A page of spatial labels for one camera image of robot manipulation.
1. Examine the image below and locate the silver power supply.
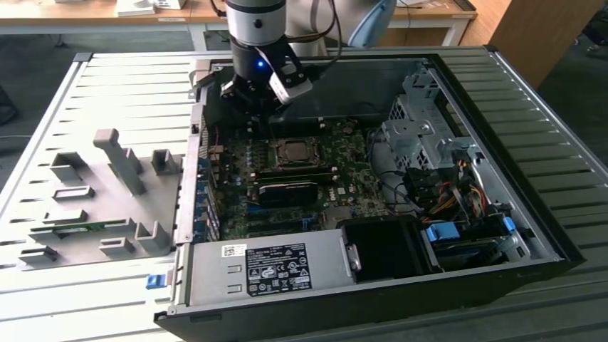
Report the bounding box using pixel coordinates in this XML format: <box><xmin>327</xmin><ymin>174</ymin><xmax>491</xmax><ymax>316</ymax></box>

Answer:
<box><xmin>183</xmin><ymin>227</ymin><xmax>363</xmax><ymax>308</ymax></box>

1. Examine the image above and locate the grey metal bracket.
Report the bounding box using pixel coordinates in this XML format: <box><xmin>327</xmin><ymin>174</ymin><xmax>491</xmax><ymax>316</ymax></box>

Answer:
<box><xmin>187</xmin><ymin>58</ymin><xmax>217</xmax><ymax>105</ymax></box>

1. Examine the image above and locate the black fan shroud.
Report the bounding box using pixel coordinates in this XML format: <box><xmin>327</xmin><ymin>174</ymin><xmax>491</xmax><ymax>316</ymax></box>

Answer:
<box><xmin>337</xmin><ymin>214</ymin><xmax>428</xmax><ymax>283</ymax></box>

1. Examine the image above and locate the green motherboard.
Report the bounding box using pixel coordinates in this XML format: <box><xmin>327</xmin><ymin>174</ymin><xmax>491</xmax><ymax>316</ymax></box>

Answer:
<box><xmin>207</xmin><ymin>119</ymin><xmax>421</xmax><ymax>242</ymax></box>

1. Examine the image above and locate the silver square CPU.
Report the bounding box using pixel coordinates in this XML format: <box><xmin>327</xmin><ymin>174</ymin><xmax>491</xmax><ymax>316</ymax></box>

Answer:
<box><xmin>284</xmin><ymin>142</ymin><xmax>319</xmax><ymax>161</ymax></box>

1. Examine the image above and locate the grey parts rack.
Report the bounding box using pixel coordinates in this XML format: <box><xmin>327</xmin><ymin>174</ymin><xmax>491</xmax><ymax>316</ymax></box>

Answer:
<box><xmin>16</xmin><ymin>128</ymin><xmax>187</xmax><ymax>272</ymax></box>

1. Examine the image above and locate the black office chair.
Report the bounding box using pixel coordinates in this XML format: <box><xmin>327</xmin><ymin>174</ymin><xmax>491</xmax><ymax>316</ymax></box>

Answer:
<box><xmin>581</xmin><ymin>10</ymin><xmax>608</xmax><ymax>60</ymax></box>

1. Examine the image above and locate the wooden desk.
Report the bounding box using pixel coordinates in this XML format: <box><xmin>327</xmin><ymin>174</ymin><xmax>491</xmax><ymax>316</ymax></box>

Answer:
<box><xmin>0</xmin><ymin>0</ymin><xmax>479</xmax><ymax>54</ymax></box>

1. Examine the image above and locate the black floor object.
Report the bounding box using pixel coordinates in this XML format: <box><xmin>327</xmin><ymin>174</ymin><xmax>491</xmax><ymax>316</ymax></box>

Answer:
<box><xmin>0</xmin><ymin>83</ymin><xmax>20</xmax><ymax>126</ymax></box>

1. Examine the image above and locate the silver chipset heatsink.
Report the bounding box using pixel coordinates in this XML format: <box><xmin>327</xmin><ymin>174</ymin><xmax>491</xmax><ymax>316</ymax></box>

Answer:
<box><xmin>323</xmin><ymin>206</ymin><xmax>355</xmax><ymax>229</ymax></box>

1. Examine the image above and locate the white box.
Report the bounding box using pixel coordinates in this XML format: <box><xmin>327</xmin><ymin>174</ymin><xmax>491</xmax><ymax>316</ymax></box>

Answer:
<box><xmin>116</xmin><ymin>0</ymin><xmax>159</xmax><ymax>18</ymax></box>

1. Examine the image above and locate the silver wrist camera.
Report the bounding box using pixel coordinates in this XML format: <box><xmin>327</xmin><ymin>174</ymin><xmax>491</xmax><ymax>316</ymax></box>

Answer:
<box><xmin>268</xmin><ymin>66</ymin><xmax>313</xmax><ymax>105</ymax></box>

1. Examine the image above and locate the blue plastic clip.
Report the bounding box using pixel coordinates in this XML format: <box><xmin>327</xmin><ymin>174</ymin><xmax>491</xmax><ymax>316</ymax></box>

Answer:
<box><xmin>144</xmin><ymin>272</ymin><xmax>171</xmax><ymax>291</ymax></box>

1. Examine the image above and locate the black round cable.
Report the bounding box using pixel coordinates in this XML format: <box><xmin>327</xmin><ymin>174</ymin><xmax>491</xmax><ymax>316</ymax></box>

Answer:
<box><xmin>372</xmin><ymin>128</ymin><xmax>419</xmax><ymax>218</ymax></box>

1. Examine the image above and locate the silver drive cage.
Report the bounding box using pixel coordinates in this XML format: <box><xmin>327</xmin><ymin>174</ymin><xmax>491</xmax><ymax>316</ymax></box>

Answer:
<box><xmin>379</xmin><ymin>60</ymin><xmax>481</xmax><ymax>172</ymax></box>

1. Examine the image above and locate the black expansion slot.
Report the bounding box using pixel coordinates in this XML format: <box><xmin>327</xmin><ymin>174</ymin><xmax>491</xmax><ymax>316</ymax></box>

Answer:
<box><xmin>247</xmin><ymin>217</ymin><xmax>309</xmax><ymax>229</ymax></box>
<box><xmin>247</xmin><ymin>227</ymin><xmax>312</xmax><ymax>238</ymax></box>

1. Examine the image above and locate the black PC case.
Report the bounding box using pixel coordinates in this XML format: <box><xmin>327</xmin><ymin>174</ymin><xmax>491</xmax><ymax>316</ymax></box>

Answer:
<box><xmin>152</xmin><ymin>52</ymin><xmax>587</xmax><ymax>342</ymax></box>

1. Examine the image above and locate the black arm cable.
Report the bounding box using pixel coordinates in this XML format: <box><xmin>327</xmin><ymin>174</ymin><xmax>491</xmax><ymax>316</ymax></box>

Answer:
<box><xmin>303</xmin><ymin>0</ymin><xmax>345</xmax><ymax>78</ymax></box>

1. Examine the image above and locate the wooden cabinet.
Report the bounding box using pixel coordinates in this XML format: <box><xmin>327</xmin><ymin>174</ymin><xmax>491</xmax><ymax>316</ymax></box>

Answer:
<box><xmin>459</xmin><ymin>0</ymin><xmax>608</xmax><ymax>90</ymax></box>

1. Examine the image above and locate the green RAM stick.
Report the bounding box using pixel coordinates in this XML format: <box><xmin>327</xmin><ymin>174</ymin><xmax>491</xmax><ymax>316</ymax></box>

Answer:
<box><xmin>44</xmin><ymin>219</ymin><xmax>125</xmax><ymax>237</ymax></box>

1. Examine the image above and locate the metal socket cover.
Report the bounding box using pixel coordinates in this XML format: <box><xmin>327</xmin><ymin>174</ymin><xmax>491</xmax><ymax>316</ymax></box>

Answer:
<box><xmin>273</xmin><ymin>138</ymin><xmax>329</xmax><ymax>169</ymax></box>

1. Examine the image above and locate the blue disk carrier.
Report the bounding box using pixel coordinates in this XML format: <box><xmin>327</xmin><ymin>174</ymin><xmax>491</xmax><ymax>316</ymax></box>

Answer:
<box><xmin>424</xmin><ymin>219</ymin><xmax>508</xmax><ymax>274</ymax></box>

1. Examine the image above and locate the coloured power wire bundle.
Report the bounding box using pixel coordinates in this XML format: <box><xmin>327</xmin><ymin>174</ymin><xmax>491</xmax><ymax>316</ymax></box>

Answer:
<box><xmin>417</xmin><ymin>160</ymin><xmax>491</xmax><ymax>227</ymax></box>

